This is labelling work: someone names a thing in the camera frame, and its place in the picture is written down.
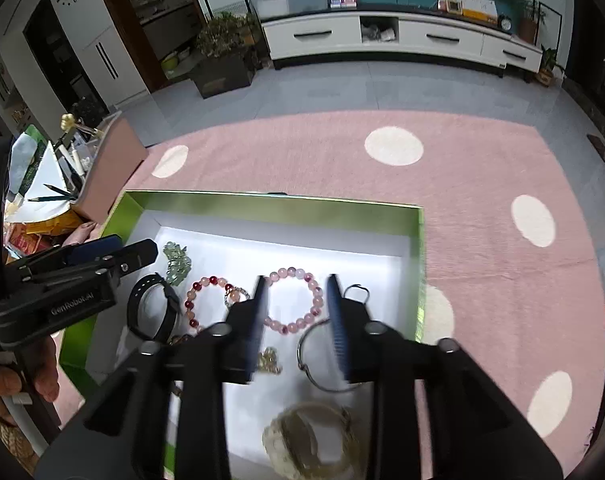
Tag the small metal hoop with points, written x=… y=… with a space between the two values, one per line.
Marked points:
x=366 y=294

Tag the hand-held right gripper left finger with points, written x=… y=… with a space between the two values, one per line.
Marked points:
x=260 y=310

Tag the large dark planter with shrubs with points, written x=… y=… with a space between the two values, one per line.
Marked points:
x=222 y=75

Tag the gold flower ornament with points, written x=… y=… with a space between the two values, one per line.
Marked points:
x=70 y=120

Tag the green basin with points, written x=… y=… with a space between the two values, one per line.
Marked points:
x=170 y=62

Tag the green cardboard box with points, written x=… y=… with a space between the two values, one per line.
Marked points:
x=282 y=210

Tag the white paper bag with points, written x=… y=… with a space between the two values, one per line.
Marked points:
x=42 y=175

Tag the tall potted plant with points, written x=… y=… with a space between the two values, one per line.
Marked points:
x=530 y=22

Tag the cream wrist watch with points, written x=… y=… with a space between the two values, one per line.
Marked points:
x=292 y=440

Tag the small potted plant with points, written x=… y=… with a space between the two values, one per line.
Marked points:
x=547 y=67

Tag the white television cabinet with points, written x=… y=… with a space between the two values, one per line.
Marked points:
x=322 y=35

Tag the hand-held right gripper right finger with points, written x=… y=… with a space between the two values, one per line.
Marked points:
x=337 y=320

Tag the silver bangle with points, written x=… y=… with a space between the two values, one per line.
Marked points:
x=305 y=370

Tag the white desk calendar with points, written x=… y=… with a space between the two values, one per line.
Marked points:
x=477 y=6

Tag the pink storage box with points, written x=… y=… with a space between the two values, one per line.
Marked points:
x=112 y=170

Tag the pink polka dot rug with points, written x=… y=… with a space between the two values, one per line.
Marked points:
x=482 y=185

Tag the black alarm clock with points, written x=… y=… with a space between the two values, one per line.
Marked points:
x=505 y=23

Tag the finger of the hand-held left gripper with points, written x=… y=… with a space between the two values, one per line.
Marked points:
x=137 y=255
x=95 y=247

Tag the person's left hand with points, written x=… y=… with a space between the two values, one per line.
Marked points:
x=47 y=375

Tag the small pink gadget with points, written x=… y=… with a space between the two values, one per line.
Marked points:
x=450 y=5

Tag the pile of snack packets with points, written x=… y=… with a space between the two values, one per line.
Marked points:
x=37 y=235

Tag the black wristband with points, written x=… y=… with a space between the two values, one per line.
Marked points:
x=171 y=317

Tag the white wardrobe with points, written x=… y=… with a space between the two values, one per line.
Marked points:
x=112 y=65

